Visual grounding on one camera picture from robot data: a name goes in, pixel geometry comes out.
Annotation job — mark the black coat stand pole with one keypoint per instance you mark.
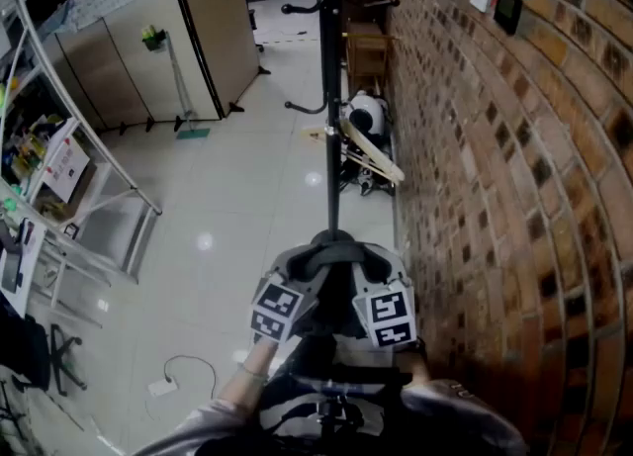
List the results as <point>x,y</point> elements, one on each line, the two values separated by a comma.
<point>330,73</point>

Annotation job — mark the person's grey jacket torso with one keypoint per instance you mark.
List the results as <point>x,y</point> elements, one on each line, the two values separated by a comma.
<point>279,409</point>

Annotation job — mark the dark slim handset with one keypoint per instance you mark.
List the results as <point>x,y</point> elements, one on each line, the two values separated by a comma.
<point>27,231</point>

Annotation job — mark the white round appliance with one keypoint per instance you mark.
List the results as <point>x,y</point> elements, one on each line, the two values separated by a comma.
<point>366,115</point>

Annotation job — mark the person's left forearm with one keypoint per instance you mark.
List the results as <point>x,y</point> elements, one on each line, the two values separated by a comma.
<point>249,370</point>

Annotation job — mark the white paper board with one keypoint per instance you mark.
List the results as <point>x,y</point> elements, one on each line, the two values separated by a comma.
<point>32,266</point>

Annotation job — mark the person's black trousers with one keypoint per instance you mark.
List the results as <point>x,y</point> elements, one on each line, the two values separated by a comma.
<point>346,365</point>

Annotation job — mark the black chest camera mount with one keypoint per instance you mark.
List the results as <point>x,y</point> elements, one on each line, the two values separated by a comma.
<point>336,392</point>

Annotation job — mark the small black picture frame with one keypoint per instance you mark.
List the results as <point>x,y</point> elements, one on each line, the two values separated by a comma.
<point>71,230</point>

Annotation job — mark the dark green backpack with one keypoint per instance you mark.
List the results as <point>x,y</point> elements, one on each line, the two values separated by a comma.
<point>341,305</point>

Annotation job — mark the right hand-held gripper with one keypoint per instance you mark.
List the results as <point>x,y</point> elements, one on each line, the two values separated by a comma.
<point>390,315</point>

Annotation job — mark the wooden stool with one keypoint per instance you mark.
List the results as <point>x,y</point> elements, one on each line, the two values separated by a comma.
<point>366,56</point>

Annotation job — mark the tan partition panel black frame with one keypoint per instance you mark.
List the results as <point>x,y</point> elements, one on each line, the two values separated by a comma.
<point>217,24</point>

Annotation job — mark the light wooden planks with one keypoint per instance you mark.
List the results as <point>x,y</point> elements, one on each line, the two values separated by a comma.
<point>381,162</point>

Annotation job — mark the small green object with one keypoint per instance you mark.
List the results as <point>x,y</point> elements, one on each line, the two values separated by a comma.
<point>10,204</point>

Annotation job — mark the white power strip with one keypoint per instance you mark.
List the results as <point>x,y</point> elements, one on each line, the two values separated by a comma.
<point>162,387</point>

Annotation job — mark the grey metal shelf frame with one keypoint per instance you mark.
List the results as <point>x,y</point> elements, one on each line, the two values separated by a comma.
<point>148,203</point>

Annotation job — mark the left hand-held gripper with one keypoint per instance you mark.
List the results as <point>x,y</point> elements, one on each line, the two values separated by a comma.
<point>277,308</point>

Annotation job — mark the pile of colourful shelf items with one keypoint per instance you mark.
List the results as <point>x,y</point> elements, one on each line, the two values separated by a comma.
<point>25,147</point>

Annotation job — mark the black office chair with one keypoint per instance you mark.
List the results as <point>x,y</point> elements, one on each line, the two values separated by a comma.
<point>252,16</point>

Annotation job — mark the black tablet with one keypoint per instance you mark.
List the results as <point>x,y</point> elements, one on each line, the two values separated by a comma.
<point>11,271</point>

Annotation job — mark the person's right forearm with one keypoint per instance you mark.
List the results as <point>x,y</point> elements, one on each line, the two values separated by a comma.
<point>420,370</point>

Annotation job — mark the green and black hanging caddy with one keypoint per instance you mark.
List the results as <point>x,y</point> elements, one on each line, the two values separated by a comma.
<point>153,37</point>

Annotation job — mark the white sign with red mark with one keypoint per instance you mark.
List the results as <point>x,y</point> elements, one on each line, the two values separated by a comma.
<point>64,167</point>

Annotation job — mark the beige folding room divider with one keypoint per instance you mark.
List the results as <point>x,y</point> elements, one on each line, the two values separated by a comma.
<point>128,63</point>

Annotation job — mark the black wall device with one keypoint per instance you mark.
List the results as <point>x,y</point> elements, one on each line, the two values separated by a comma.
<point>508,11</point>

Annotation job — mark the black office chair base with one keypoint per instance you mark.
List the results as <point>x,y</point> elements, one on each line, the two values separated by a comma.
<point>64,360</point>

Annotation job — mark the green flat mop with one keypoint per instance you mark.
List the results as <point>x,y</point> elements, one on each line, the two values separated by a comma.
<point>193,134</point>

